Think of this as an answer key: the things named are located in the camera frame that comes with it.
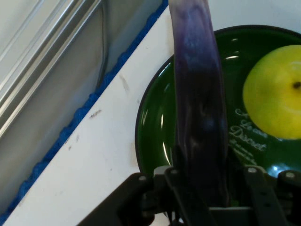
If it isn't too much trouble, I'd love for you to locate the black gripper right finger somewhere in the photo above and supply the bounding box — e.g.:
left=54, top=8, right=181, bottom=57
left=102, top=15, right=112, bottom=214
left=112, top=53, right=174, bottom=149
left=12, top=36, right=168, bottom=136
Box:
left=242, top=165, right=301, bottom=226

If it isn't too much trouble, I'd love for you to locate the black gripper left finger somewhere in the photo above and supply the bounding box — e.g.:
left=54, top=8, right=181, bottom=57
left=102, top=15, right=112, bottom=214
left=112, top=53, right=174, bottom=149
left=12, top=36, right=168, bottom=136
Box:
left=79, top=165, right=214, bottom=226

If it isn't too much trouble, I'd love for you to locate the purple toy eggplant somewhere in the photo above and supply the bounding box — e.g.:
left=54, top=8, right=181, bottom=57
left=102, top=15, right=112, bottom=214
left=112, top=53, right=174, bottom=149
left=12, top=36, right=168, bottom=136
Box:
left=168, top=0, right=230, bottom=209

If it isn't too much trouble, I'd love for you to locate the dark green round plate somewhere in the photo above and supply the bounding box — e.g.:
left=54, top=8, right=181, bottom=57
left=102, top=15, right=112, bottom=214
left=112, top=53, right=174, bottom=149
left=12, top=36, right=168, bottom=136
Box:
left=135, top=25, right=301, bottom=209

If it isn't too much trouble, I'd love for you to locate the yellow-green toy apple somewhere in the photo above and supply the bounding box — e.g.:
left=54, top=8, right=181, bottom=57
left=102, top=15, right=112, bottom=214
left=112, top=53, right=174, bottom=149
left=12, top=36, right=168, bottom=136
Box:
left=242, top=44, right=301, bottom=140

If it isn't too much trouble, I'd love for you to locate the aluminium wall rail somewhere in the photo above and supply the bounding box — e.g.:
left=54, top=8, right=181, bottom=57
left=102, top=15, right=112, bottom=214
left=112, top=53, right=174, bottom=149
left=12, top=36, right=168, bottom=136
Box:
left=0, top=0, right=105, bottom=139

